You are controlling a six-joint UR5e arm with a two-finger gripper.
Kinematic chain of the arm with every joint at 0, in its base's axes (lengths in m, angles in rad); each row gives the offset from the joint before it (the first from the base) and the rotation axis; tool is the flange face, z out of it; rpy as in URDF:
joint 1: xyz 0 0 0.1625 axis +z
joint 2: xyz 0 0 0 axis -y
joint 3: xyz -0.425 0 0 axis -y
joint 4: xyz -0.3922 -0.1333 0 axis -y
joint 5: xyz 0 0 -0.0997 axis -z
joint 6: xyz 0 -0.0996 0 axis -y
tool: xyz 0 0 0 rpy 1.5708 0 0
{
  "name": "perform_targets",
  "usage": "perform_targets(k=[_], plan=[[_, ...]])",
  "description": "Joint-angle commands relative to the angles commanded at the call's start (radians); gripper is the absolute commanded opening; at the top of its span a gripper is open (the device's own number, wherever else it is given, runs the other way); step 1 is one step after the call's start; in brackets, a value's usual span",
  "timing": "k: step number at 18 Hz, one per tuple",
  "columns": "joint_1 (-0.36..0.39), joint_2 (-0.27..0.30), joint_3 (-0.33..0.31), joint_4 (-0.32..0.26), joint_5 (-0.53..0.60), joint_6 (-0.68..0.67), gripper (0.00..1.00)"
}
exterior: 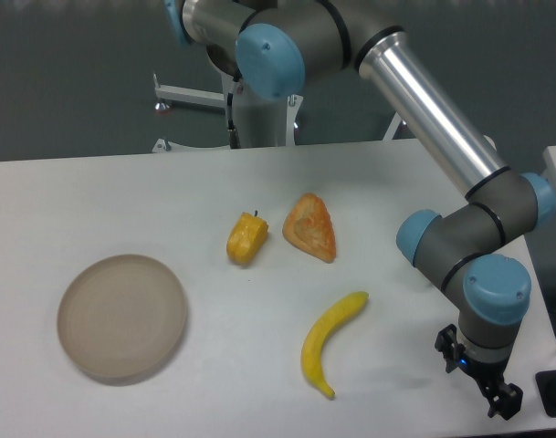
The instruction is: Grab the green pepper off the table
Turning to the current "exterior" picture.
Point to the black device at table edge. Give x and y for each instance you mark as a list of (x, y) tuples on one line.
[(546, 382)]

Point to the orange toy bread slice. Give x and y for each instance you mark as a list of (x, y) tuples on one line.
[(309, 228)]

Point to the round beige plate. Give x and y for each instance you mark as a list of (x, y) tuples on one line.
[(122, 319)]

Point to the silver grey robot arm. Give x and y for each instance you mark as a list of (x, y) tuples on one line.
[(269, 50)]

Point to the yellow toy banana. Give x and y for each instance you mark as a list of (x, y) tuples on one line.
[(334, 318)]

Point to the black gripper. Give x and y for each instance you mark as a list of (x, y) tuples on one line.
[(484, 365)]

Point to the yellow toy bell pepper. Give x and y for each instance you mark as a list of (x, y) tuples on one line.
[(247, 236)]

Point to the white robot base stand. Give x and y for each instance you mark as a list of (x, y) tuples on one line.
[(336, 110)]

